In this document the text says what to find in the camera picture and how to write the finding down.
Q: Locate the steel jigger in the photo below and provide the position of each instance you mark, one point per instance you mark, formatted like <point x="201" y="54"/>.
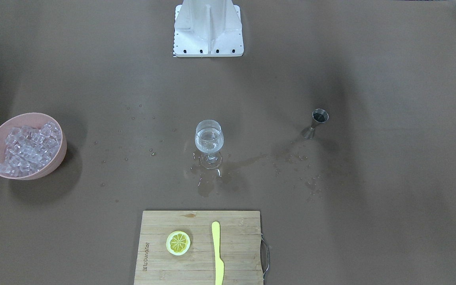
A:
<point x="319" y="116"/>

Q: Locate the clear wine glass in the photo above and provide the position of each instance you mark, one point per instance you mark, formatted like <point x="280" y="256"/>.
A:
<point x="209" y="140"/>

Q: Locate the clear ice cubes pile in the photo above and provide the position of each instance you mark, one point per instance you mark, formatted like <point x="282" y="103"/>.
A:
<point x="28" y="150"/>

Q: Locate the wooden cutting board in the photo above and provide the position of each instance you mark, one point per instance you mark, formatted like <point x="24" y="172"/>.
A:
<point x="240" y="248"/>

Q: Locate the lemon slice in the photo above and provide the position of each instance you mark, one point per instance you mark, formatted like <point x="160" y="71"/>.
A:
<point x="178" y="243"/>

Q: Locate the yellow plastic knife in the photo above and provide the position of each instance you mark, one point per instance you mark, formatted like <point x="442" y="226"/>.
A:
<point x="218" y="262"/>

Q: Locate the pink bowl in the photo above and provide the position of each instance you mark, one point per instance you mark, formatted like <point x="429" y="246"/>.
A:
<point x="35" y="120"/>

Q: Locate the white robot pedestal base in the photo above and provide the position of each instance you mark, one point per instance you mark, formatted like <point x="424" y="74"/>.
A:
<point x="208" y="28"/>

